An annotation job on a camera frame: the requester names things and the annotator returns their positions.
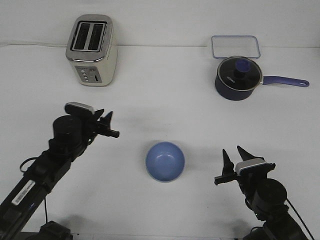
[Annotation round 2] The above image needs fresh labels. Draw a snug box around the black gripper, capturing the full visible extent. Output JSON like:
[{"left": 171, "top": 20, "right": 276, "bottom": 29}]
[
  {"left": 84, "top": 109, "right": 120, "bottom": 143},
  {"left": 214, "top": 145, "right": 276, "bottom": 198}
]

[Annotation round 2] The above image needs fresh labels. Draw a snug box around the blue bowl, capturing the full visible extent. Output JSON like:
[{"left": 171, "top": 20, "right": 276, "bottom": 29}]
[{"left": 145, "top": 141, "right": 186, "bottom": 183}]

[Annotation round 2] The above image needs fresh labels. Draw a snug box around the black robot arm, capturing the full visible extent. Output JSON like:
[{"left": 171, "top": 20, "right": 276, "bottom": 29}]
[
  {"left": 0, "top": 109, "right": 120, "bottom": 240},
  {"left": 214, "top": 146, "right": 314, "bottom": 240}
]

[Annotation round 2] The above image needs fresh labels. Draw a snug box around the cream and chrome toaster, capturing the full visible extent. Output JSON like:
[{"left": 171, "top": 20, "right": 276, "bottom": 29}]
[{"left": 65, "top": 14, "right": 118, "bottom": 87}]

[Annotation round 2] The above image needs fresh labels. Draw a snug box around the dark blue saucepan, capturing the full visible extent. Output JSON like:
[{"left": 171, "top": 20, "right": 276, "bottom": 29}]
[{"left": 214, "top": 66, "right": 310, "bottom": 101}]

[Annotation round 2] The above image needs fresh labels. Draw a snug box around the glass pot lid blue knob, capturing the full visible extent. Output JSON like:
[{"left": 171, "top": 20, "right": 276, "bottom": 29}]
[{"left": 217, "top": 56, "right": 263, "bottom": 91}]

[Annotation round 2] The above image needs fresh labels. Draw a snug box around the clear container blue rim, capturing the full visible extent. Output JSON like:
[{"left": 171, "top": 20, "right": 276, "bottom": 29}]
[{"left": 211, "top": 35, "right": 261, "bottom": 59}]

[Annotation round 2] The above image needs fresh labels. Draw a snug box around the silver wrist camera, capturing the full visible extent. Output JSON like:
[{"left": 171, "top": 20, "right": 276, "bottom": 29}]
[
  {"left": 64, "top": 102, "right": 94, "bottom": 116},
  {"left": 235, "top": 157, "right": 267, "bottom": 176}
]

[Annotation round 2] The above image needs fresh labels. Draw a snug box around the white toaster power cord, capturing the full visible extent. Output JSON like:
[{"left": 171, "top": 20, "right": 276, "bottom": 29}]
[{"left": 0, "top": 42, "right": 69, "bottom": 49}]

